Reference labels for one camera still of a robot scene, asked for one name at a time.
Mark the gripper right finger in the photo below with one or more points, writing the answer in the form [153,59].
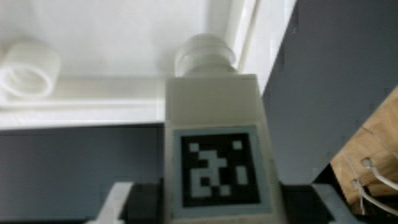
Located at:
[315,206]

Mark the white square tabletop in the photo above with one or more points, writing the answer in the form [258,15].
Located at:
[116,37]

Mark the white leg with tag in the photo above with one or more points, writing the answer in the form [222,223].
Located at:
[221,185]

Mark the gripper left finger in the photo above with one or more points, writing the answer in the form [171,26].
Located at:
[132,205]

